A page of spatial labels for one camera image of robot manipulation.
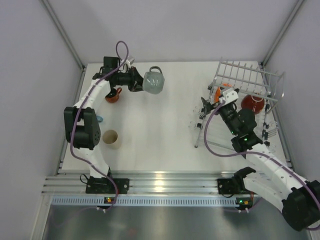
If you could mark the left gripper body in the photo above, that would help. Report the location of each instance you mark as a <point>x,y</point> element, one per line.
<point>133,84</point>

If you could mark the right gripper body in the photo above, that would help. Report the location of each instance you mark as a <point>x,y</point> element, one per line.
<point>227,112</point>

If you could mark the grey ceramic mug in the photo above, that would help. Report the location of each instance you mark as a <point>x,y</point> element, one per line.
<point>153,81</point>

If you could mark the orange mug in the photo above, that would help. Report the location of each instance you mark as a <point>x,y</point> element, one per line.
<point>218,91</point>

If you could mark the red floral mug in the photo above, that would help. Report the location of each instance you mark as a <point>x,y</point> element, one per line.
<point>254,103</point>

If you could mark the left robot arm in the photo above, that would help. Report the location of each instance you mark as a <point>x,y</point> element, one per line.
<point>82,129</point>

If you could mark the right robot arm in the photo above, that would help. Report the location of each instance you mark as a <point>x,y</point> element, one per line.
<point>297,198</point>

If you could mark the metal dish rack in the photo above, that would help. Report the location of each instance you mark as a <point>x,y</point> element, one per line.
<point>238,110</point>

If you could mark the small dark red cup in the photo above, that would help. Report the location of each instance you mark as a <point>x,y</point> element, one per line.
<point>114,95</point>

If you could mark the blue white mug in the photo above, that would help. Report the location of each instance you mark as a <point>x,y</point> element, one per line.
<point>99,119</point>

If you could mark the beige cup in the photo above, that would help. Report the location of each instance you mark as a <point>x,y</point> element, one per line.
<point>112,139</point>

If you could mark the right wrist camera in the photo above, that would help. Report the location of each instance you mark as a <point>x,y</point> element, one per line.
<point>228,96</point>

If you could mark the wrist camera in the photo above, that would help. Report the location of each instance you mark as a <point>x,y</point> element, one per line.
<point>127,64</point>
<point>228,96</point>

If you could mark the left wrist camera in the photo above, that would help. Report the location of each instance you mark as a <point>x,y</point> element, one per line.
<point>127,64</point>

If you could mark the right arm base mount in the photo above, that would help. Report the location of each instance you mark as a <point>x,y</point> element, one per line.
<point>232,185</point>

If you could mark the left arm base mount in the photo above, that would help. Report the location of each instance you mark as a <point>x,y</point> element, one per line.
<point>105,186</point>

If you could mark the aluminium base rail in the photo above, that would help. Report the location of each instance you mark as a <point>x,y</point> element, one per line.
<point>158,183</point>

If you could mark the slotted cable duct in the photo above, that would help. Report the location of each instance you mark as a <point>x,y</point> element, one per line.
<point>146,201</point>

